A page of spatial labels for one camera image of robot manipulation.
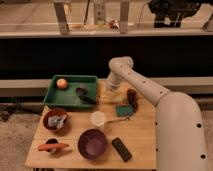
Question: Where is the orange carrot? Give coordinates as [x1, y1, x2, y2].
[38, 143, 69, 151]

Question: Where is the purple bowl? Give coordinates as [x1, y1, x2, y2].
[78, 129, 108, 160]

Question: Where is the black machine in background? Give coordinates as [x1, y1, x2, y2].
[148, 0, 201, 28]

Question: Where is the white cup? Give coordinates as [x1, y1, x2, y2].
[90, 111, 106, 127]

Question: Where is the black rectangular remote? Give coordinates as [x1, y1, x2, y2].
[112, 137, 132, 162]

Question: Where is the black tool in tray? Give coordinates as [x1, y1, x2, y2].
[75, 87, 97, 105]

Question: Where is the small dark cup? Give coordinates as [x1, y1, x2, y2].
[45, 138, 58, 154]

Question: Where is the crumpled grey wrapper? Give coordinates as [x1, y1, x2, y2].
[47, 115, 66, 129]

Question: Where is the green sponge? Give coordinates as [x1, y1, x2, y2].
[115, 105, 134, 117]

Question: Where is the brown bowl with wrapper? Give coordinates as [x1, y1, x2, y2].
[43, 108, 68, 132]

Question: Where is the orange round fruit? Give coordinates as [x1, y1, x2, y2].
[56, 78, 68, 89]

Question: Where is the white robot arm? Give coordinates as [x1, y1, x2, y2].
[106, 57, 208, 171]

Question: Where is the green plastic tray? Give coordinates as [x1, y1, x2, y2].
[43, 75, 98, 110]

